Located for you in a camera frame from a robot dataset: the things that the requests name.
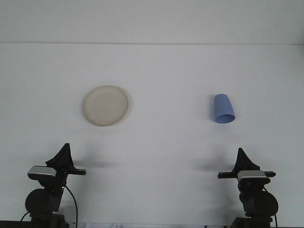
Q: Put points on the pale round plate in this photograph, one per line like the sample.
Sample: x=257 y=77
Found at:
x=105 y=105

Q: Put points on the pale blue cup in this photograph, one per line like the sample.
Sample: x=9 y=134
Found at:
x=223 y=107

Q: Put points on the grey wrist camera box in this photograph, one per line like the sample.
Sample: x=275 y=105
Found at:
x=41 y=171
x=253 y=175

